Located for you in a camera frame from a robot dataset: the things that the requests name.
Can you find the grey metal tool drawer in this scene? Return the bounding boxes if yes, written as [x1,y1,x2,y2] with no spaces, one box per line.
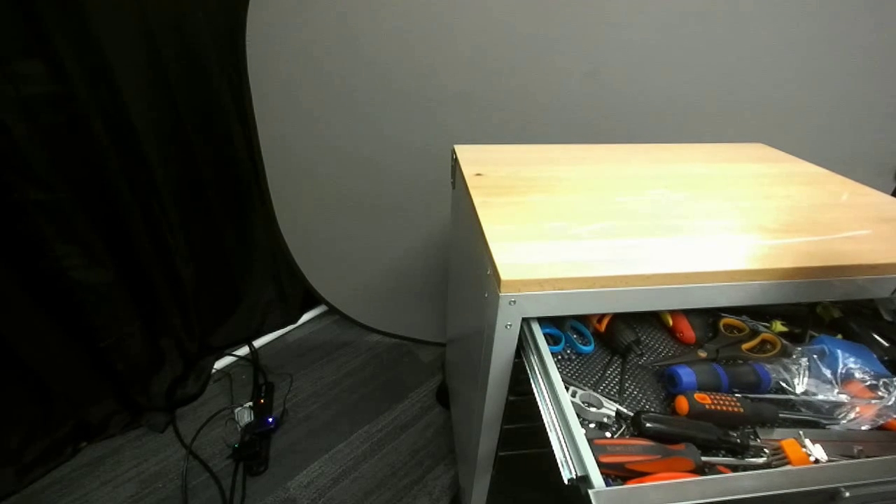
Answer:
[519,297,896,504]

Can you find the black ribbed drawer liner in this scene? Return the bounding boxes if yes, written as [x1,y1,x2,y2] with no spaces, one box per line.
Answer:
[545,314,750,422]

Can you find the grey rounded backdrop panel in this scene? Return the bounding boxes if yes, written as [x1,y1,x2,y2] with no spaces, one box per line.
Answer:
[246,0,896,346]

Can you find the grey cabinet with wooden top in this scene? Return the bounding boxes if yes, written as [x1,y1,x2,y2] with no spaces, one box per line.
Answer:
[446,139,896,504]

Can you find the black adapter with blue light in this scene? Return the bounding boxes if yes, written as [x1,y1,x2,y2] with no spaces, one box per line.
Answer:
[233,373,284,476]

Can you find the black curtain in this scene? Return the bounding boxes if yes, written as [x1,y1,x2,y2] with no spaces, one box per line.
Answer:
[0,0,326,492]

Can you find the small orange white tool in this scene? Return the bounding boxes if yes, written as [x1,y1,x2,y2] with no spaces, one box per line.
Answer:
[776,433,828,468]

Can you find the clear plastic bag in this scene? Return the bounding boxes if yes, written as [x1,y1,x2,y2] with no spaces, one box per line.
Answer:
[771,333,896,433]

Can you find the blue handled scissors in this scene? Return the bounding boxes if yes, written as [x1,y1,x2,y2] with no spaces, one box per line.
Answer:
[538,315,600,359]

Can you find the white power cable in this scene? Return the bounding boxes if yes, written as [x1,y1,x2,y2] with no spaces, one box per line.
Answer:
[209,303,333,375]

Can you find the black orange handled tool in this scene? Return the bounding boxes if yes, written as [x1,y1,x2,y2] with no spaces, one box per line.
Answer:
[587,314,645,359]

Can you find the red handled tool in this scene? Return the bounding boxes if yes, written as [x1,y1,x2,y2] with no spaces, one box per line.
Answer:
[657,311,699,350]

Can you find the blue black screwdriver handle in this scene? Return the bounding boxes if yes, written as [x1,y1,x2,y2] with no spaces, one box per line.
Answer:
[655,359,779,395]

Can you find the orange black handled screwdriver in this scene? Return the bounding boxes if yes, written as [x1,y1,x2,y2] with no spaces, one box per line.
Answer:
[670,388,835,424]

